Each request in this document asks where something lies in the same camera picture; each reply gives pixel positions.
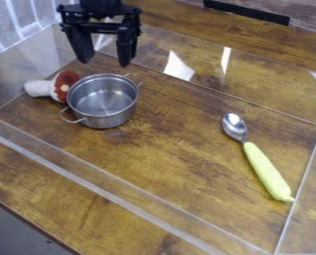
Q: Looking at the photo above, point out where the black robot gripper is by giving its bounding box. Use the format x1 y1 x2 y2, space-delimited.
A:
56 0 142 67

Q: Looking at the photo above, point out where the silver metal pot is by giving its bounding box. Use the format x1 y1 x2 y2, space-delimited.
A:
60 74 144 129

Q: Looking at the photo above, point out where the red white toy mushroom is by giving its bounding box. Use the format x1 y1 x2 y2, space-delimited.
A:
24 70 80 103

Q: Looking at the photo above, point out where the black bar in background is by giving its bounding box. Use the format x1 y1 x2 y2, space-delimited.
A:
202 0 290 26

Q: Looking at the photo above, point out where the clear acrylic enclosure wall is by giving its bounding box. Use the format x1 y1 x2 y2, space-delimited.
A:
0 22 316 255

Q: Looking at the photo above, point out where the spoon with yellow-green handle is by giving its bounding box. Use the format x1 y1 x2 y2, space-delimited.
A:
222 113 294 202

